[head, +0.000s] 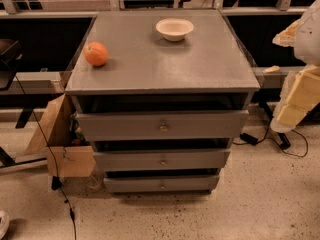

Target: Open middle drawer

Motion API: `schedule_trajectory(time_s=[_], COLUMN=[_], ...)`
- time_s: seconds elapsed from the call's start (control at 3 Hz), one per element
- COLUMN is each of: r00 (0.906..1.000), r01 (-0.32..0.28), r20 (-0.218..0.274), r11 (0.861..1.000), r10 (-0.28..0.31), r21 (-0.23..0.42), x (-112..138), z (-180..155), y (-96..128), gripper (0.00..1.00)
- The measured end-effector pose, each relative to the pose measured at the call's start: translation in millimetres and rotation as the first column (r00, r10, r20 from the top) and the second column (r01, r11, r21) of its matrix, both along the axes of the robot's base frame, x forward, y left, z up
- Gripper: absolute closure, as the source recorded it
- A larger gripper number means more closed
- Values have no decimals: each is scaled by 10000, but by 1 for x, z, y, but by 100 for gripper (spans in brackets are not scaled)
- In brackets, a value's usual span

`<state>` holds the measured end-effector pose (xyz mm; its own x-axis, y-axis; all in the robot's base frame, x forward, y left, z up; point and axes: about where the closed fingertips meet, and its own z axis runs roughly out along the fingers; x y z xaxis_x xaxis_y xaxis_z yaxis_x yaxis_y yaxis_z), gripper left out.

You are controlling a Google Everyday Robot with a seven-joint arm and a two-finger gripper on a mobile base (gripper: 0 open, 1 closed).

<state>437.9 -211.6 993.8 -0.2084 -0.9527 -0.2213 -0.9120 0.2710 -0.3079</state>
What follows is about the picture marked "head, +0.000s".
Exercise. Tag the grey drawer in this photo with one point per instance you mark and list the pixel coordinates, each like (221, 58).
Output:
(161, 159)
(161, 184)
(162, 125)

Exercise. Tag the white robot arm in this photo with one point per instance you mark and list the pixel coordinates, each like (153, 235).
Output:
(304, 36)

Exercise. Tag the grey drawer cabinet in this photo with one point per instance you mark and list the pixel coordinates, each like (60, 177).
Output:
(206, 71)

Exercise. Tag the grey top drawer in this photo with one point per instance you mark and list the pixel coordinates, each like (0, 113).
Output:
(162, 125)

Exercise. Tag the grey bottom drawer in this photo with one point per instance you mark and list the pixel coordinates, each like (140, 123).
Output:
(161, 184)

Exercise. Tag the small yellow foam piece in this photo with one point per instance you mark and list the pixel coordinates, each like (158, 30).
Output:
(271, 69)

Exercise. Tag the white paper bowl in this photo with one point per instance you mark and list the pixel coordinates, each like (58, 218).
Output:
(173, 29)

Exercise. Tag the orange fruit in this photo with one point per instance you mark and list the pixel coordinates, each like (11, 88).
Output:
(95, 53)

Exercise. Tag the cardboard box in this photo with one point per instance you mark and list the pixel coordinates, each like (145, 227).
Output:
(53, 138)

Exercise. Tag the white shoe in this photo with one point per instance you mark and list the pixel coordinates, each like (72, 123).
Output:
(4, 223)

